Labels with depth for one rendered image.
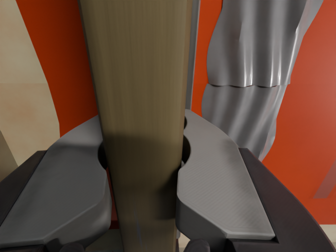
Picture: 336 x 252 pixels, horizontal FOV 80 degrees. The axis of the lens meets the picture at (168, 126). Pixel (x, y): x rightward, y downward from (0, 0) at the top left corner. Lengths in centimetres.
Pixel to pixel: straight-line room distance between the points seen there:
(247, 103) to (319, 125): 8
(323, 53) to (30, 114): 25
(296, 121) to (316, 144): 4
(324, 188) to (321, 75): 15
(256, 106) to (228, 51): 6
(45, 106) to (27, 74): 3
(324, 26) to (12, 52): 23
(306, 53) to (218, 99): 8
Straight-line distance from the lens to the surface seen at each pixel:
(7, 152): 25
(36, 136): 23
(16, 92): 21
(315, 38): 20
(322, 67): 22
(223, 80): 17
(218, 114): 19
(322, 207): 35
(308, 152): 26
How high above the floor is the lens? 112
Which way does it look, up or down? 58 degrees down
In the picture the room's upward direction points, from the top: 175 degrees clockwise
